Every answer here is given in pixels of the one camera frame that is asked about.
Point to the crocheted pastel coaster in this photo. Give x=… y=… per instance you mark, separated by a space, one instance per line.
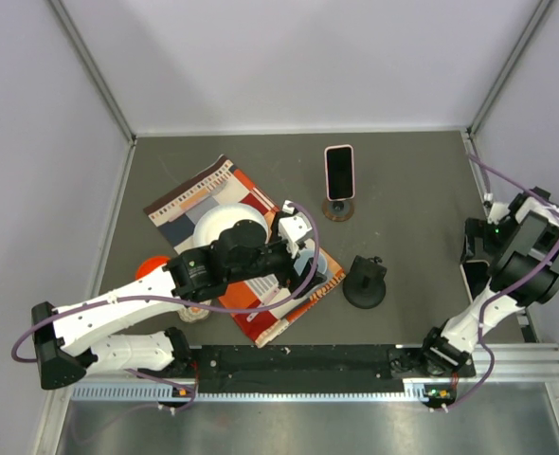
x=193 y=315

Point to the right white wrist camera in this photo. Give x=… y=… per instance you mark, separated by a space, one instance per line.
x=497 y=213

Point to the pink case smartphone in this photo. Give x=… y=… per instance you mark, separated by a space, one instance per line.
x=339 y=172

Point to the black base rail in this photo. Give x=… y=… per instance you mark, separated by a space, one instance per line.
x=296 y=369

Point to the orange bowl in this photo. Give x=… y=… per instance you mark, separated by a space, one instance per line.
x=150 y=265

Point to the black round base clamp stand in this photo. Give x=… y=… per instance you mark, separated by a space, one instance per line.
x=364 y=286

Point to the orange patterned cloth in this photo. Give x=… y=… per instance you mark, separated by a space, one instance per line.
x=176 y=214

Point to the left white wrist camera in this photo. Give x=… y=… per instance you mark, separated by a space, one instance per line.
x=294 y=228

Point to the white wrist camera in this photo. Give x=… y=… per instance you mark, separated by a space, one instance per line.
x=497 y=213
x=294 y=228

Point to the grey phone stand wooden base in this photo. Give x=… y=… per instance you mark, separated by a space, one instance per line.
x=338 y=211

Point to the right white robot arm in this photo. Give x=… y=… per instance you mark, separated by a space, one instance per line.
x=508 y=263

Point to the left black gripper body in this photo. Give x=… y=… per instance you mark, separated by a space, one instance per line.
x=276 y=260

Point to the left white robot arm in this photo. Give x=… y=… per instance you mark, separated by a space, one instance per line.
x=76 y=340

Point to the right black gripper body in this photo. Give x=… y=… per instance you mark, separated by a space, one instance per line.
x=493 y=236

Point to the light blue mug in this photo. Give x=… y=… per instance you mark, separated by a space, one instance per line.
x=322 y=263

